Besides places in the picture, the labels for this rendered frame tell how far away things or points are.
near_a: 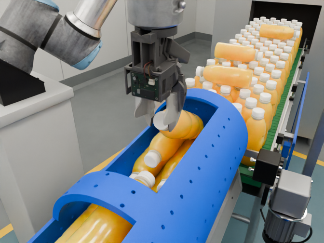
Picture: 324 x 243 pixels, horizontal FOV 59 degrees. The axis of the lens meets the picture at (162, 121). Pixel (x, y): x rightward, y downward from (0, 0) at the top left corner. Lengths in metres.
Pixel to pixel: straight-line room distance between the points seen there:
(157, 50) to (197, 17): 5.33
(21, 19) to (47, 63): 2.51
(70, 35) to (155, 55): 0.69
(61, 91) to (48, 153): 0.26
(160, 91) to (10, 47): 0.75
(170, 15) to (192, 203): 0.32
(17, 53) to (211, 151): 0.77
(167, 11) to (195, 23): 5.38
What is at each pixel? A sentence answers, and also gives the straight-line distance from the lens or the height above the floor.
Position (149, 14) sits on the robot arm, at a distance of 0.45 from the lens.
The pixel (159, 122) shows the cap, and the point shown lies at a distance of 0.59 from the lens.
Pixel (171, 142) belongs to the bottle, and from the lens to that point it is 0.75.
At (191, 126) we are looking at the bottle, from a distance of 0.66.
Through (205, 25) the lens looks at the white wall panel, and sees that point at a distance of 5.72.
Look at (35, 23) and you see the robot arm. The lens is 1.14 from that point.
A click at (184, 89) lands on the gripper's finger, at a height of 1.35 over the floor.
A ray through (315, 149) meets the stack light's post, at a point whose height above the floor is 0.87.
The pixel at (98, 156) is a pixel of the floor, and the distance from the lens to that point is 2.58.
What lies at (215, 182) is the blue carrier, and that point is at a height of 1.16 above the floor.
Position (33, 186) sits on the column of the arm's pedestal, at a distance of 1.28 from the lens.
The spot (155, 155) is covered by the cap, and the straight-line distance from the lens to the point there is 0.72.
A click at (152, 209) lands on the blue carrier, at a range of 0.48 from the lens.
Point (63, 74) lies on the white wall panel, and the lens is 3.79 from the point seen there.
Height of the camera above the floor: 1.58
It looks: 32 degrees down
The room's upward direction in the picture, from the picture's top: straight up
